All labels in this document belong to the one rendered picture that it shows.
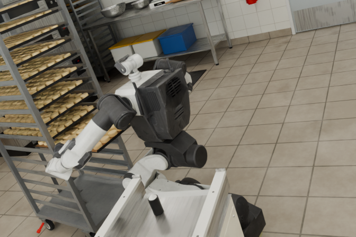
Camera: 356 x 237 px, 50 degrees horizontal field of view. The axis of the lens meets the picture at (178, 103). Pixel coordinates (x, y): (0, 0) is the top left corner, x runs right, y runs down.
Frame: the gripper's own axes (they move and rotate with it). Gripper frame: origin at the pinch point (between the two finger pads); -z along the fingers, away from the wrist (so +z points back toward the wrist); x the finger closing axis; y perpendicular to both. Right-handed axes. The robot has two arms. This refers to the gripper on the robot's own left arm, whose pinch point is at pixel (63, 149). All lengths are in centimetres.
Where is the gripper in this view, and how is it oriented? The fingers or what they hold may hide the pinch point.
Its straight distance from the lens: 226.8
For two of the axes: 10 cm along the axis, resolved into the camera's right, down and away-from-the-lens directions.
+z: 1.7, 3.2, -9.3
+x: -3.0, -8.8, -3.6
